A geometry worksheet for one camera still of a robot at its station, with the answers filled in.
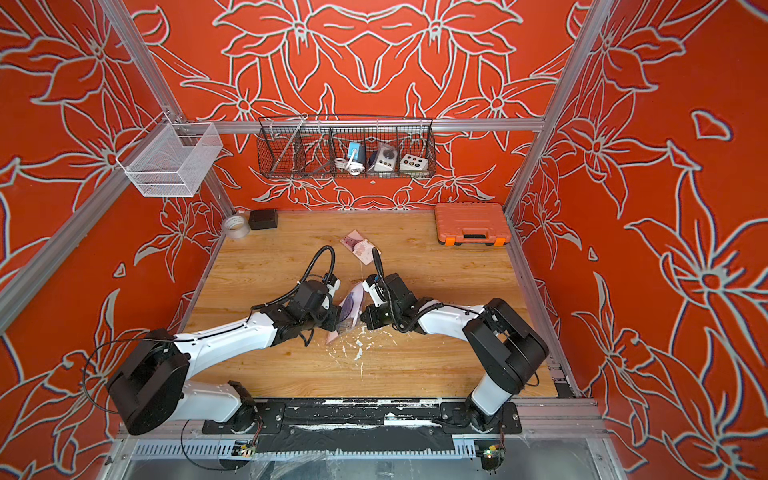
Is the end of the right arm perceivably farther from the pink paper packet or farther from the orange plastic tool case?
the orange plastic tool case

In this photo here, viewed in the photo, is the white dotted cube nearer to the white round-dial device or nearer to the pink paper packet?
the white round-dial device

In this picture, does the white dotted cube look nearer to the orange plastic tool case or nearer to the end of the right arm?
the orange plastic tool case

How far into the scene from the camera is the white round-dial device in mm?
919

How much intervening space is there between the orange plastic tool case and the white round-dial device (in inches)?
12.9

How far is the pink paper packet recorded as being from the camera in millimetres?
1061

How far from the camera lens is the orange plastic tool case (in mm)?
1087

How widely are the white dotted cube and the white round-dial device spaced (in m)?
0.03

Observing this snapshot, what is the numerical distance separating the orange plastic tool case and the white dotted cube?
0.84 feet

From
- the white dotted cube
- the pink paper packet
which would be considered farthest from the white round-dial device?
the pink paper packet

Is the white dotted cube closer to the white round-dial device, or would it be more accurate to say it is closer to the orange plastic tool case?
the white round-dial device

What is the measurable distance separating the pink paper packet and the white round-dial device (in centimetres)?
30

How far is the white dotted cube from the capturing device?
37.1 inches
